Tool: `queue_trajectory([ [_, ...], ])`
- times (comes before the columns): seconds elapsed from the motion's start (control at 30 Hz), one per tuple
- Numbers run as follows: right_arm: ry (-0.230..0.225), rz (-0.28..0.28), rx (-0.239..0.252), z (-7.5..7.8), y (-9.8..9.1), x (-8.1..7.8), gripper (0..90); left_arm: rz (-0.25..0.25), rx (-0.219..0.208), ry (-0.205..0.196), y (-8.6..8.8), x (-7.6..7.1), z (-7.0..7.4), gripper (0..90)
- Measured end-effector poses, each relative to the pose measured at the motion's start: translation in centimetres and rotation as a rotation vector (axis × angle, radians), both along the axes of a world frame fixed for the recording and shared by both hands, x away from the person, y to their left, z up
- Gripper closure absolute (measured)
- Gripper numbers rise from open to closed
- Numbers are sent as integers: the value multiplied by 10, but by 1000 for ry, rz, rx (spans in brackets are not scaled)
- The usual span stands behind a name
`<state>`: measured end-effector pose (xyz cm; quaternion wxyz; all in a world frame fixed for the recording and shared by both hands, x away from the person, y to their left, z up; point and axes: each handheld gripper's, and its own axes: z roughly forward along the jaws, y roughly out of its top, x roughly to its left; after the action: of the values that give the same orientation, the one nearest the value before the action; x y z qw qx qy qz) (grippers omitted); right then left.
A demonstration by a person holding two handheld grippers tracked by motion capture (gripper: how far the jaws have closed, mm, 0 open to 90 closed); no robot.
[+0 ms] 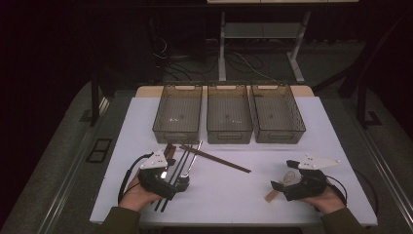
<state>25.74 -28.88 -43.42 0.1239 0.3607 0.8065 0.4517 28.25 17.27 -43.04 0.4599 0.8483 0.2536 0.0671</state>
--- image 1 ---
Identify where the black metal stand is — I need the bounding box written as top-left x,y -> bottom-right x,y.
90,71 -> 113,128
313,13 -> 413,130

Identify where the person's right hand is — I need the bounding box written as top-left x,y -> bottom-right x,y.
300,184 -> 347,215

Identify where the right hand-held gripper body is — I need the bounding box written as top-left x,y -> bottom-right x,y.
282,154 -> 341,202

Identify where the right hand-held gripper black cable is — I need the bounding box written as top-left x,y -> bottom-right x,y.
325,175 -> 349,213

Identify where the metal spoon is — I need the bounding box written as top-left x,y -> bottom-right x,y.
176,140 -> 204,191

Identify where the tangle of floor cables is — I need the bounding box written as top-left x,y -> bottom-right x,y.
152,35 -> 277,83

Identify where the hand-held gripper black cable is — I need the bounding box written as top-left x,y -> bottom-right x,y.
117,152 -> 154,204
325,175 -> 349,213

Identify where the aluminium floor rail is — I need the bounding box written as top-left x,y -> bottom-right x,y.
350,120 -> 413,223
37,97 -> 111,234

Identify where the black chopstick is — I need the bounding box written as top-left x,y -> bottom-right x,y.
160,145 -> 195,213
154,145 -> 192,213

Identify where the left hand-held gripper black cable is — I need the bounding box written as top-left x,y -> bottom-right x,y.
117,152 -> 154,204

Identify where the smoky clear plastic bin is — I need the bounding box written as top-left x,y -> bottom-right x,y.
152,84 -> 204,145
206,84 -> 253,145
250,83 -> 307,144

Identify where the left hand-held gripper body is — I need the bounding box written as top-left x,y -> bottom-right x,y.
137,149 -> 178,196

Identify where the wooden spoon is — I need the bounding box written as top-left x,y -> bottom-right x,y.
264,170 -> 297,204

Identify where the grey metal desk frame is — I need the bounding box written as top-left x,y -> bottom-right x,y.
217,11 -> 312,85

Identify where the brown-handled knife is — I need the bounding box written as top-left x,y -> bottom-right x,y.
161,145 -> 177,179

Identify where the person's left hand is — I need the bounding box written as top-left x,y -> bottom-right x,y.
118,174 -> 164,213

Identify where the white table cover board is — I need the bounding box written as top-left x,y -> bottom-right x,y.
90,96 -> 379,227

